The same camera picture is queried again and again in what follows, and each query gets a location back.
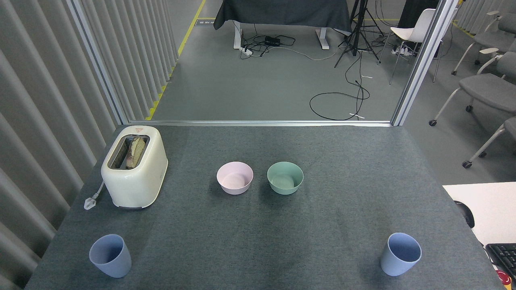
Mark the blue plastic cup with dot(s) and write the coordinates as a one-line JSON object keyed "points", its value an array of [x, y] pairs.
{"points": [[397, 264], [111, 262]]}

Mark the pink bowl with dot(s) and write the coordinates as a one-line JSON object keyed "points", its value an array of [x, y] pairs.
{"points": [[234, 187]]}

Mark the green bowl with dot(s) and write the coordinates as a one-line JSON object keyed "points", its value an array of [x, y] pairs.
{"points": [[284, 187]]}

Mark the white power strip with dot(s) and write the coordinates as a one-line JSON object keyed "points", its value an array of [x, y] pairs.
{"points": [[246, 50], [400, 50]]}

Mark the black power adapter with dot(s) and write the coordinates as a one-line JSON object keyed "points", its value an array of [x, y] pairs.
{"points": [[272, 40]]}

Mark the white table leg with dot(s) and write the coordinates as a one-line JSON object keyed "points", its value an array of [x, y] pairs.
{"points": [[237, 36], [322, 39]]}

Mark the toasted bread slice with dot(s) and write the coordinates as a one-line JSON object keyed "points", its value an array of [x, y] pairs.
{"points": [[136, 152]]}

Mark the cream white toaster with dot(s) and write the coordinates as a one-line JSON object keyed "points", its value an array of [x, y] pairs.
{"points": [[135, 183]]}

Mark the black tablecloth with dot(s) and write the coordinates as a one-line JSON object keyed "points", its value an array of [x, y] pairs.
{"points": [[282, 12]]}

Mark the black tripod stand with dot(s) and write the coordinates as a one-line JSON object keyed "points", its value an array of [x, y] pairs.
{"points": [[355, 36]]}

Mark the white plastic chair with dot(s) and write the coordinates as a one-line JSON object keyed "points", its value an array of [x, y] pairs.
{"points": [[411, 32]]}

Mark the black computer mouse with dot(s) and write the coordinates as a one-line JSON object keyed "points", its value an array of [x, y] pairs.
{"points": [[467, 215]]}

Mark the grey chair with castors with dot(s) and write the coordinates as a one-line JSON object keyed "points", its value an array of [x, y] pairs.
{"points": [[494, 139], [487, 86], [489, 40]]}

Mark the white desk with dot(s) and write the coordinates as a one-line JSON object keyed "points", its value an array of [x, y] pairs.
{"points": [[489, 209]]}

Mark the black keyboard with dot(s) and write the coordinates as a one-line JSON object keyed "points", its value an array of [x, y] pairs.
{"points": [[504, 255]]}

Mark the red round item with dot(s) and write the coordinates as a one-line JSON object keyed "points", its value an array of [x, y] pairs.
{"points": [[504, 278]]}

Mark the silver frame rail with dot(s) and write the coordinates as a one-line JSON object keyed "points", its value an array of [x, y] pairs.
{"points": [[262, 123]]}

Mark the silver frame post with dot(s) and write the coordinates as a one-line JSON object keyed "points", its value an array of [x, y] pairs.
{"points": [[96, 60], [421, 60]]}

